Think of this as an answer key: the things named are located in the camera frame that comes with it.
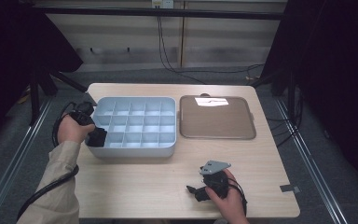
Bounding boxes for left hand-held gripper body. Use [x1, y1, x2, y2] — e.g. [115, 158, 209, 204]
[69, 92, 98, 127]

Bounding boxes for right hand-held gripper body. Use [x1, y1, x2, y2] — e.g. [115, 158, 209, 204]
[199, 160, 232, 200]

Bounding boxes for black sock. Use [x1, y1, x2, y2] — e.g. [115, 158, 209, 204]
[86, 126, 108, 148]

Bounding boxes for light blue divided organizer box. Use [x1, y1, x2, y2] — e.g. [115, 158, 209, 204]
[87, 96, 178, 159]

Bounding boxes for person's left hand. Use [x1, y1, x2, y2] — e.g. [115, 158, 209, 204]
[57, 114, 96, 146]

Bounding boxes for person's right hand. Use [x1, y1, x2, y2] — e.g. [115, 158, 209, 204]
[204, 168, 250, 224]

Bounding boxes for black metal stand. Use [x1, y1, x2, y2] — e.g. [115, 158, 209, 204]
[27, 66, 89, 127]
[250, 69, 296, 123]

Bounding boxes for brown flat tray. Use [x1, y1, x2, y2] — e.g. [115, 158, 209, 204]
[179, 92, 257, 140]

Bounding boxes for grey tape piece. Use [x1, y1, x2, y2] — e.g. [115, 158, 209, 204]
[280, 184, 301, 194]

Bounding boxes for black curtain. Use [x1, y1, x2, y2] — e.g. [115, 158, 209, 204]
[260, 0, 358, 195]
[0, 0, 84, 153]

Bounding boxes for black horizontal bar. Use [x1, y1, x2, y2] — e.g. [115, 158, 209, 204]
[32, 7, 286, 21]

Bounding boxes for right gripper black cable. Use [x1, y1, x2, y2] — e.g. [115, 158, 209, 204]
[227, 176, 249, 217]

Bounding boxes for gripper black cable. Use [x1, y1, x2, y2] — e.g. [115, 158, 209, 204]
[16, 101, 87, 221]
[227, 176, 249, 217]

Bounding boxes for aluminium floor rail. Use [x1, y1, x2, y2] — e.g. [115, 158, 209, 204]
[274, 98, 347, 224]
[0, 98, 54, 224]

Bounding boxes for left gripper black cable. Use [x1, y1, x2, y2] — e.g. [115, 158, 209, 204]
[16, 101, 87, 221]

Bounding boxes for black floor cables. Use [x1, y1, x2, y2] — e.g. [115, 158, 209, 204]
[266, 87, 304, 149]

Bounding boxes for black hanging wall cables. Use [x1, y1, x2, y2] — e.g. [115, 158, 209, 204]
[157, 15, 266, 85]

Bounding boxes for white wall outlet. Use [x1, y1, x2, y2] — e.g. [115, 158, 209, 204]
[151, 0, 175, 9]

